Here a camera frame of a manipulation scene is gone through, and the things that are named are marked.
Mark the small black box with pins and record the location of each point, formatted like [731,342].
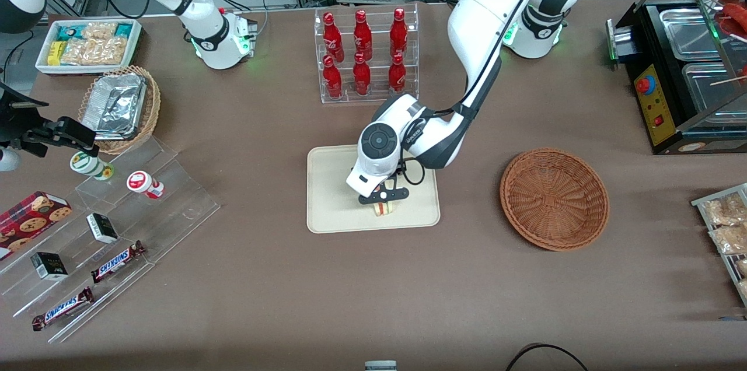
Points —
[102,228]
[49,266]

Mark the red fried food piece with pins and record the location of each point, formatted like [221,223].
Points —
[736,16]

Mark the clear acrylic stepped shelf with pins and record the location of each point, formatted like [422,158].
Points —
[175,207]

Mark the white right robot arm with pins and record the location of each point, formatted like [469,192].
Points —
[204,38]

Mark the red lid white cup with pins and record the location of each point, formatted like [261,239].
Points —
[143,183]

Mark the white rectangular bin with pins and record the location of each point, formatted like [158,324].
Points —
[135,44]

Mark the clear bag of snacks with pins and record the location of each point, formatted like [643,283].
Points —
[743,288]
[723,210]
[729,240]
[742,267]

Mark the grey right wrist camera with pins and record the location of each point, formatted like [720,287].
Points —
[8,160]

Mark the Snickers chocolate bar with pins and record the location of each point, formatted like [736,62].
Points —
[63,308]
[117,262]

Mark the stainless steel pan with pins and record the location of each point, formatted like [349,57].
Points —
[691,35]
[715,88]

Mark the clear bag of crackers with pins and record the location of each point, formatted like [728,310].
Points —
[100,31]
[96,51]

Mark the triangular sandwich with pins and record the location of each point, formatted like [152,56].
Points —
[385,210]

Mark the red emergency stop button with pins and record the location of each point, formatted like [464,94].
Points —
[645,85]

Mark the red plaid cookie box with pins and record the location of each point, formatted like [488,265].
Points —
[32,220]

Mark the round brown wicker basket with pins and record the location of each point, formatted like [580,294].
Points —
[554,202]

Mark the clear acrylic bottle rack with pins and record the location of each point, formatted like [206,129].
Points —
[350,100]

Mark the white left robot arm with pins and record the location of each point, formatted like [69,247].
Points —
[490,9]

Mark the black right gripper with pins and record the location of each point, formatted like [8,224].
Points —
[13,125]

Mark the beige plastic tray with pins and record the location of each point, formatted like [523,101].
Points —
[332,196]

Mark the yellow snack packet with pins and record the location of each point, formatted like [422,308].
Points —
[55,53]

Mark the teal snack packet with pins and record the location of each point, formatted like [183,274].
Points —
[124,30]
[69,31]

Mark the small grey device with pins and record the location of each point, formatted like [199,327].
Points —
[380,366]

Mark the red cola bottle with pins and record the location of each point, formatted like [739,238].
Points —
[362,38]
[397,78]
[362,78]
[332,80]
[333,38]
[398,35]

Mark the light tan wicker basket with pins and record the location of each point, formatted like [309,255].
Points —
[153,105]

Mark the black food warmer cabinet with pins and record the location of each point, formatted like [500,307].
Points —
[659,108]

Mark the green lid white cup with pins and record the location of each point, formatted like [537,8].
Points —
[90,165]

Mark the aluminium foil tray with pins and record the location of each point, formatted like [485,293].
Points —
[114,105]

